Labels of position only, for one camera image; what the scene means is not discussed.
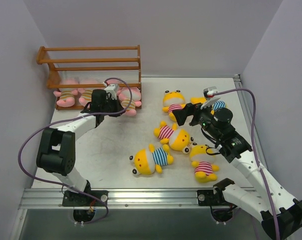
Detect yellow plush under pile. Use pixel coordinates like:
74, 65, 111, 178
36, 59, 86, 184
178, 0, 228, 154
190, 97, 227, 114

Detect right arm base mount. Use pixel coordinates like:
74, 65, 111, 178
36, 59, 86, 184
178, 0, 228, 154
197, 189, 217, 207

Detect aluminium right rail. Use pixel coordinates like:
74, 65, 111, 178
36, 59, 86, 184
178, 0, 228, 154
233, 74, 263, 158

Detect yellow plush red stripes top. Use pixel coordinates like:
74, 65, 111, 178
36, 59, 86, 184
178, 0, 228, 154
162, 89, 186, 122

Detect pink plush orange stripes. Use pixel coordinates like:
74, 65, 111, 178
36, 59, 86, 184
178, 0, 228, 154
53, 87, 78, 108
103, 78, 121, 87

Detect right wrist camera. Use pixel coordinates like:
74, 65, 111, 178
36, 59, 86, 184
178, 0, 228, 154
201, 86, 220, 109

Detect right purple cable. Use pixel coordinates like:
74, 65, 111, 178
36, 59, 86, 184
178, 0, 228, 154
208, 88, 281, 240

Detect yellow plush blue stripes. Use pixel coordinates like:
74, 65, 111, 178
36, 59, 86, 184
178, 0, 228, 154
129, 144, 174, 177

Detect pink plush face-down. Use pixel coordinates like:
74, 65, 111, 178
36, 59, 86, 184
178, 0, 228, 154
78, 78, 100, 107

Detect yellow plush red stripes front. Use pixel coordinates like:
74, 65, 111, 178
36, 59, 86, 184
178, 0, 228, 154
189, 142, 219, 184

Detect yellow plush red stripes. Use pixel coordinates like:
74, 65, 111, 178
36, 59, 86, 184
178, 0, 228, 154
189, 142, 219, 184
153, 121, 194, 154
162, 89, 186, 122

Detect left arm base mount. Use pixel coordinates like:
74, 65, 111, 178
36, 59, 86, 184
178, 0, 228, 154
62, 190, 109, 207

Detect wooden three-tier shelf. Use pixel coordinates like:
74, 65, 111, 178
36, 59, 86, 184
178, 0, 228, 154
36, 45, 142, 110

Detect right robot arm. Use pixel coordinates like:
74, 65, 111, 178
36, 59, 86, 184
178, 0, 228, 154
173, 103, 302, 240

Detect pink plush blue stripes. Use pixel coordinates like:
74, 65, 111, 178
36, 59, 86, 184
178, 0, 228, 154
117, 87, 142, 117

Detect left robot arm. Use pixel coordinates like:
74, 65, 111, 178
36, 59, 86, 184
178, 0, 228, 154
35, 84, 125, 206

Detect aluminium front rail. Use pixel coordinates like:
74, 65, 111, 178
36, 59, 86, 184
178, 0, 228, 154
19, 188, 231, 209

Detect aluminium rail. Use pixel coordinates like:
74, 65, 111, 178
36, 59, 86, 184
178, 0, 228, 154
19, 188, 231, 209
233, 74, 263, 158

